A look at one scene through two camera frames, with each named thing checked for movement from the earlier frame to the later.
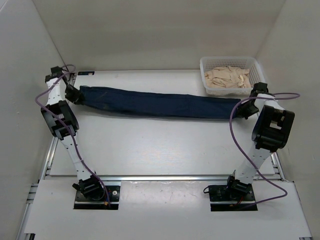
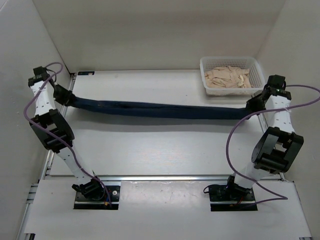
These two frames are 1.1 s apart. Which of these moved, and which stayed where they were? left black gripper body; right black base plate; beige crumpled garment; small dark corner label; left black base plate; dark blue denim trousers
Moved: dark blue denim trousers; left black gripper body
Stayed: beige crumpled garment; left black base plate; right black base plate; small dark corner label
